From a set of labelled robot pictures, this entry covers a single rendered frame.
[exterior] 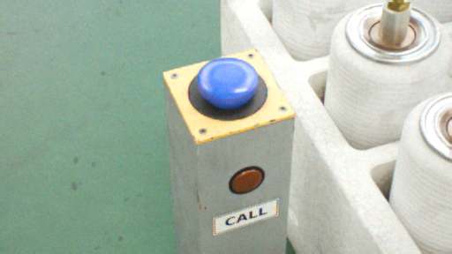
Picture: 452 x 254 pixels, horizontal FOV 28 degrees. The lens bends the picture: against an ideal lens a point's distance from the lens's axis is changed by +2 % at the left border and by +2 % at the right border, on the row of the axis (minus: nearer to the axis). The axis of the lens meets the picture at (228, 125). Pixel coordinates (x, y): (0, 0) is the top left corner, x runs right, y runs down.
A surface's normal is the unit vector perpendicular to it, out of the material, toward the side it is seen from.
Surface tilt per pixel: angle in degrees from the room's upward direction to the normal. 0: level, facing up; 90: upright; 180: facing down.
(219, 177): 90
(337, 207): 90
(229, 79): 0
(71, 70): 0
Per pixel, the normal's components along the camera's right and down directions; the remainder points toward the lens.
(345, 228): -0.93, 0.26
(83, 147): 0.00, -0.69
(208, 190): 0.36, 0.67
